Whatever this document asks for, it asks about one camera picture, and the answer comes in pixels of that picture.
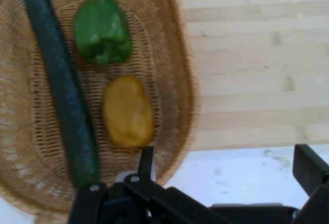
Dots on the oval woven wicker basket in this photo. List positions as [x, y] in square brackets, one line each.
[159, 54]

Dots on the green bell pepper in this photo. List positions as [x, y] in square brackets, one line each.
[102, 28]

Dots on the long dark green cucumber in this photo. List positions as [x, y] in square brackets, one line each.
[61, 80]

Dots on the yellow potato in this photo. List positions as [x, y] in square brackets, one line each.
[128, 111]

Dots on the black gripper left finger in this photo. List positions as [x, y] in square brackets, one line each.
[133, 203]

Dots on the light wooden cutting board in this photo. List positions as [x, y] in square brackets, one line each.
[257, 67]

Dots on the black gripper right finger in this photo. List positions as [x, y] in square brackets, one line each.
[316, 177]

